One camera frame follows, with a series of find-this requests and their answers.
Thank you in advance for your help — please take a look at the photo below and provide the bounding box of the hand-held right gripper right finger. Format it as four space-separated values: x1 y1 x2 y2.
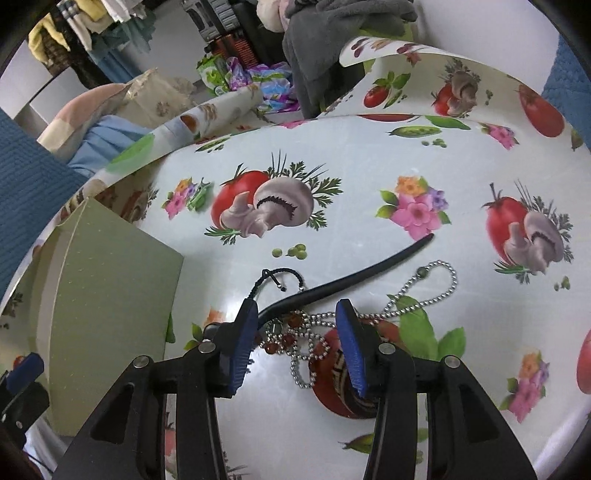
335 298 539 480

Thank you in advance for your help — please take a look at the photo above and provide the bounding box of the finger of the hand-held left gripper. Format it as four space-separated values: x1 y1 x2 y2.
7 353 45 393
0 382 50 445

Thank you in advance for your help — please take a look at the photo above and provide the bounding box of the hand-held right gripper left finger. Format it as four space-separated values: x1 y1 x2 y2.
53 299 260 480

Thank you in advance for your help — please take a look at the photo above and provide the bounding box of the red bead bracelet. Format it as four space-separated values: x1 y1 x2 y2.
259 311 333 356

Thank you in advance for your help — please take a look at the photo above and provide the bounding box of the black headband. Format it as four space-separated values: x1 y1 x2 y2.
256 233 435 330

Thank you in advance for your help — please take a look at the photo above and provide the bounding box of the pale green cardboard box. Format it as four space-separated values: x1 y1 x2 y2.
28 198 184 439

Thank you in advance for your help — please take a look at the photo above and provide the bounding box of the silver bead chain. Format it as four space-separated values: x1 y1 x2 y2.
259 260 458 391

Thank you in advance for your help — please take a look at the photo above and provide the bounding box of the red patterned wide bangle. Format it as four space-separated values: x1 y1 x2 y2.
308 318 411 420

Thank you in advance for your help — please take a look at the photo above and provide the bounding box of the vegetable print tablecloth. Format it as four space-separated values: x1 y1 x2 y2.
0 37 591 480

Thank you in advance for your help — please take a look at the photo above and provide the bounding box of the light blue cloth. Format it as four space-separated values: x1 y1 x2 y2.
67 115 155 178

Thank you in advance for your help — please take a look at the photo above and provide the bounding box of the peach pillow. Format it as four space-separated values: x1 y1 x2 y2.
37 83 134 158

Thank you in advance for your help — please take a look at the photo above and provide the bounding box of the beige floral pillow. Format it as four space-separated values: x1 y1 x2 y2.
122 68 197 131

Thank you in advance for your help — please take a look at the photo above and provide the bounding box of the purple printed bag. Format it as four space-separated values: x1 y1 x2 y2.
226 58 301 114

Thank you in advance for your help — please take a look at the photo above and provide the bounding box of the green printed bag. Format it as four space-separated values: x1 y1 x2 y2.
196 53 236 97

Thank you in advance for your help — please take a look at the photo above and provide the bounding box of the grey cloth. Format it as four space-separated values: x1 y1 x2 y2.
281 0 419 118

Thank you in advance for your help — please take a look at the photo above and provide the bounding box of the red black crate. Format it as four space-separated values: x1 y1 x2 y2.
205 31 257 70

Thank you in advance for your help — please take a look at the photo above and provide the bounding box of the black suitcase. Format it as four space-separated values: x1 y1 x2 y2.
231 0 289 65

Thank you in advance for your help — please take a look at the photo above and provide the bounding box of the dark patterned garment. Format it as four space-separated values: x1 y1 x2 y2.
46 9 116 88

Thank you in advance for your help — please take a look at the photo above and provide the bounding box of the green stool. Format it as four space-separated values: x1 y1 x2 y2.
358 21 420 77

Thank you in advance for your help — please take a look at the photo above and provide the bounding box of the teal cloth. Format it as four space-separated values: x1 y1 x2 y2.
88 16 155 71

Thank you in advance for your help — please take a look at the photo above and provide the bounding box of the cream pink cloth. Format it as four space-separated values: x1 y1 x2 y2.
256 0 289 33

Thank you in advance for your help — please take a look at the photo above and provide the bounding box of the striped dark white garment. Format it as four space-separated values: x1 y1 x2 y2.
58 0 94 51

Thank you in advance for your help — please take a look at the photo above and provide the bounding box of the white shirt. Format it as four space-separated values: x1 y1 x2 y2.
102 0 148 24

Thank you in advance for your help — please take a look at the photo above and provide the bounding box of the black cord bracelet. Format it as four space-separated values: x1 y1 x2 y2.
249 268 306 305

